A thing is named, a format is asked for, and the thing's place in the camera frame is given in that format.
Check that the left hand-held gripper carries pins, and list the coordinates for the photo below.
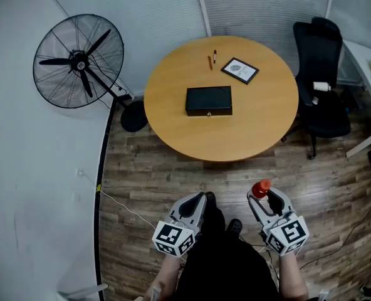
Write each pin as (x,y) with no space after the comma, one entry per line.
(173,235)

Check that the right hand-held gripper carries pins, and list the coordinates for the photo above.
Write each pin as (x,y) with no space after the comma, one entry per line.
(287,235)

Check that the red capped small bottle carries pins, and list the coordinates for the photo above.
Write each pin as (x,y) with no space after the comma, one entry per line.
(260,188)

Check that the black metal box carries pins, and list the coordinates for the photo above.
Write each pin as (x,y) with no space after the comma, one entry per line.
(208,99)

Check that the person's left forearm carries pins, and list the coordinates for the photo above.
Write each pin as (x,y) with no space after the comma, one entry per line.
(170,274)

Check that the person's right forearm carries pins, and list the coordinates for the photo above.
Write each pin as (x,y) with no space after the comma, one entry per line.
(292,277)

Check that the person's right shoe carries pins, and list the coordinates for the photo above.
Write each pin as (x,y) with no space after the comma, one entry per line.
(234,227)

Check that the person's black clothing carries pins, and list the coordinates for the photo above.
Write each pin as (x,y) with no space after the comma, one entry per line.
(226,271)

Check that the white rack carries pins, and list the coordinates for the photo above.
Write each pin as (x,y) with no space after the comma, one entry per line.
(85,291)

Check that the white roll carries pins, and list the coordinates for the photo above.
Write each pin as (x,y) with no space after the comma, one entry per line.
(321,86)

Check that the black framed picture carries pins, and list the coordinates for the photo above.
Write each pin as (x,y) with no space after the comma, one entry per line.
(239,70)

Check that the red pen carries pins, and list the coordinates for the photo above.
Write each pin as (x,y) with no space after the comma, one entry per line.
(210,63)

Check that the black marker pen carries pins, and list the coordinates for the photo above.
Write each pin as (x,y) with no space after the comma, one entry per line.
(215,56)

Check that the black office chair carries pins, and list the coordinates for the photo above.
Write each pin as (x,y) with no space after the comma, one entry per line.
(317,52)

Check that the black standing fan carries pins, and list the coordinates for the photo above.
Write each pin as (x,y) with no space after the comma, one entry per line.
(79,62)

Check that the white wall plate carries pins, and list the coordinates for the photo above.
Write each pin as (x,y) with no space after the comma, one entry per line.
(77,197)

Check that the white wall socket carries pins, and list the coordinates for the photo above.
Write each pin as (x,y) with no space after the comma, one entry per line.
(80,172)

